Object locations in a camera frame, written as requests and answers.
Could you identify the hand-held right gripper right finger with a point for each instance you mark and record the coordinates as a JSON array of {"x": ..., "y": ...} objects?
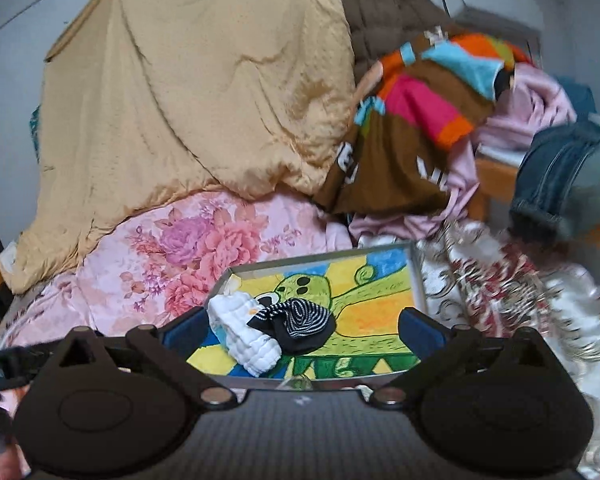
[{"x": 421, "y": 332}]

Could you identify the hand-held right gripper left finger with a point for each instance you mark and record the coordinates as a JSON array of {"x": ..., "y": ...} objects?
[{"x": 182, "y": 332}]

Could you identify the white quilted cloth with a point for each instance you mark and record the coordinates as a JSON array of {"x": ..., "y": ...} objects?
[{"x": 240, "y": 340}]

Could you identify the black white striped sock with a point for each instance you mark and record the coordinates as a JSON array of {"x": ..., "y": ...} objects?
[{"x": 300, "y": 325}]

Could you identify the pink floral bedsheet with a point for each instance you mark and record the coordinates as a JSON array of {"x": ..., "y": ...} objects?
[{"x": 155, "y": 260}]

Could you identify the white red patterned satin cloth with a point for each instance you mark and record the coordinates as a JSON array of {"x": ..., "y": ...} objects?
[{"x": 505, "y": 285}]

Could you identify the colourful striped brown blanket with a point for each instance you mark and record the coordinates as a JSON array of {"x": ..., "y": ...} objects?
[{"x": 405, "y": 160}]

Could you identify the blue jeans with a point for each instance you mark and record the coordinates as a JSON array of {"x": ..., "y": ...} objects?
[{"x": 555, "y": 175}]

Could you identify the teal cloth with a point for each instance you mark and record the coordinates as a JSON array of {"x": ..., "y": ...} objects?
[{"x": 34, "y": 135}]

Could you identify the tan quilt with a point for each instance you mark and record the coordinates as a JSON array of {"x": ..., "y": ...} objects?
[{"x": 180, "y": 85}]

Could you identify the pale pink garment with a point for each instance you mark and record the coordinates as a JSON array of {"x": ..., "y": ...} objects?
[{"x": 530, "y": 105}]

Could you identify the dark blue cloth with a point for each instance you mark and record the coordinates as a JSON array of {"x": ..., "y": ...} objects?
[{"x": 577, "y": 97}]

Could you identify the brown padded jacket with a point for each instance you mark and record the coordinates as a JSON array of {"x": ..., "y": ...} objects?
[{"x": 380, "y": 15}]

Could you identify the white box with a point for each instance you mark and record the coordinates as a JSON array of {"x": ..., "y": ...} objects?
[{"x": 500, "y": 10}]

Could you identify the wooden bed frame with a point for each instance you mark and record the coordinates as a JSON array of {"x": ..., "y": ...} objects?
[{"x": 500, "y": 180}]

